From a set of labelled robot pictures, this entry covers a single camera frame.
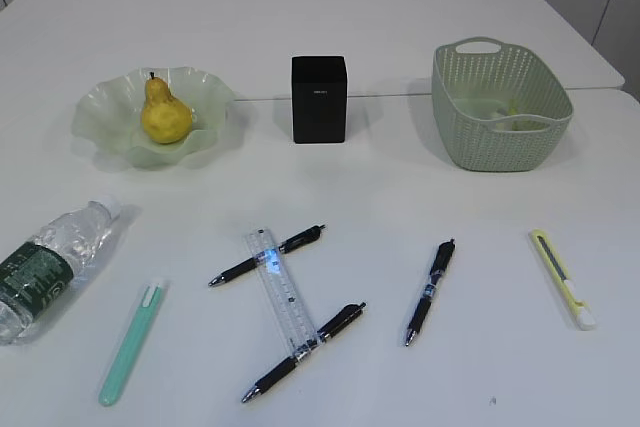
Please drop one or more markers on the yellow pear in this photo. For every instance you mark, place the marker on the yellow pear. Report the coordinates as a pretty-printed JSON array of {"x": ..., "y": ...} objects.
[{"x": 164, "y": 118}]

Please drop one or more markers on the yellow white waste paper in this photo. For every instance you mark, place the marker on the yellow white waste paper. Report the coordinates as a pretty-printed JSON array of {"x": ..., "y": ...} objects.
[{"x": 503, "y": 116}]

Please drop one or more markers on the mint green pen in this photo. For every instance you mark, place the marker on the mint green pen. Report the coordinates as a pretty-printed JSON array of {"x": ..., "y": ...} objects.
[{"x": 132, "y": 342}]

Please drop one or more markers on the clear plastic water bottle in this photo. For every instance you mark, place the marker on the clear plastic water bottle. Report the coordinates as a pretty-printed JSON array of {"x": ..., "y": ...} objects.
[{"x": 62, "y": 254}]

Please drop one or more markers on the black pen upper left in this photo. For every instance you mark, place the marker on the black pen upper left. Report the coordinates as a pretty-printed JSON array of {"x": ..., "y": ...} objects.
[{"x": 301, "y": 239}]

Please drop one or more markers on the black pen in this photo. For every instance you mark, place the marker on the black pen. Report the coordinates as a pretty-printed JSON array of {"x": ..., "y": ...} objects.
[
  {"x": 437, "y": 271},
  {"x": 329, "y": 330},
  {"x": 301, "y": 239}
]

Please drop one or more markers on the black square pen holder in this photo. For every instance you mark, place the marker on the black square pen holder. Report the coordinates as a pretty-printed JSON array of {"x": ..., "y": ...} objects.
[{"x": 319, "y": 99}]

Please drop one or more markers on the black pen lower middle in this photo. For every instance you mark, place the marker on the black pen lower middle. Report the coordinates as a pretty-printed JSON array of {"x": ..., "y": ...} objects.
[{"x": 329, "y": 330}]

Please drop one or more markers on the black pen right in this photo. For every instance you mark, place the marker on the black pen right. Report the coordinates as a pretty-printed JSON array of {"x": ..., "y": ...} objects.
[{"x": 437, "y": 271}]

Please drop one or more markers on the clear plastic ruler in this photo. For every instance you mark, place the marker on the clear plastic ruler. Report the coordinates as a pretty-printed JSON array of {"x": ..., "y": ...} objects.
[{"x": 298, "y": 330}]

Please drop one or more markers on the green woven plastic basket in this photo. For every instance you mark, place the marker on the green woven plastic basket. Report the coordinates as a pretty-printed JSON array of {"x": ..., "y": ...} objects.
[{"x": 473, "y": 77}]

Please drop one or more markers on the green wavy glass plate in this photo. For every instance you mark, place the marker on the green wavy glass plate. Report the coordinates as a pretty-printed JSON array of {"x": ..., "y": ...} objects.
[{"x": 109, "y": 115}]

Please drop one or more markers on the yellow utility knife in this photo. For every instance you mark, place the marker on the yellow utility knife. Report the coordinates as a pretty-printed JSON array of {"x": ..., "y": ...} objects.
[{"x": 576, "y": 305}]

